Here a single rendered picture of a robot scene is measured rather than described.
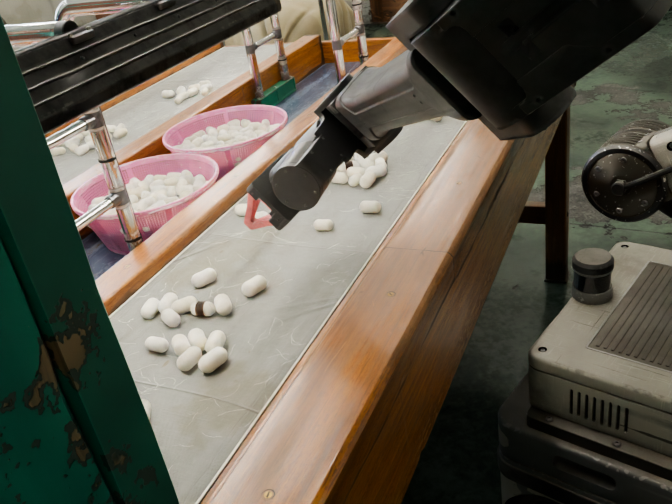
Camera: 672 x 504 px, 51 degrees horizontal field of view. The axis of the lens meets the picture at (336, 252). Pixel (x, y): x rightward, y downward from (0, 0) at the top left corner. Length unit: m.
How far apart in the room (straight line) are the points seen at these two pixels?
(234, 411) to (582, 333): 0.68
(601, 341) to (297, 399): 0.65
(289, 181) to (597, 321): 0.69
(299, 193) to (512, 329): 1.37
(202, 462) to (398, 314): 0.27
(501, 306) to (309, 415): 1.51
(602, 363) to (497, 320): 0.93
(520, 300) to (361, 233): 1.20
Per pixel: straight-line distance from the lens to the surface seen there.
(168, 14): 0.91
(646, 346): 1.25
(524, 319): 2.11
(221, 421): 0.76
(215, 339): 0.85
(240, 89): 1.85
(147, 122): 1.79
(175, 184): 1.39
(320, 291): 0.93
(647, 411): 1.18
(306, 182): 0.77
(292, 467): 0.66
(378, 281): 0.88
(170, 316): 0.92
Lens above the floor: 1.23
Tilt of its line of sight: 29 degrees down
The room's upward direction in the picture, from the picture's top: 10 degrees counter-clockwise
